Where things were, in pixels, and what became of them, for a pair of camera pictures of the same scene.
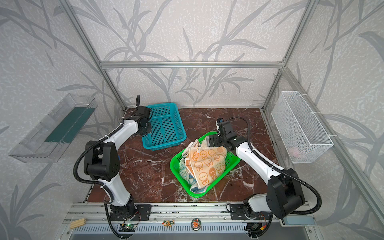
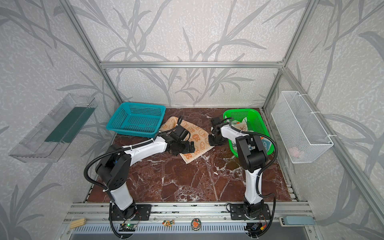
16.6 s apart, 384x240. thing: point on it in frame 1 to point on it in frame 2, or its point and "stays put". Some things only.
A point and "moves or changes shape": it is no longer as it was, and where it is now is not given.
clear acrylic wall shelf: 49,140 stays put
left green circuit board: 127,227 stays put
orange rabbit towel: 207,164 to 202,142
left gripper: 147,128 to 186,147
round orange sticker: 196,224 stays put
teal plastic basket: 167,127 moves or changes shape
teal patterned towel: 190,179 to 242,125
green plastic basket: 231,157 to 254,122
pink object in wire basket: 294,151 stays put
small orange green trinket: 168,223 stays put
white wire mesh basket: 302,135 stays put
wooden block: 77,223 stays put
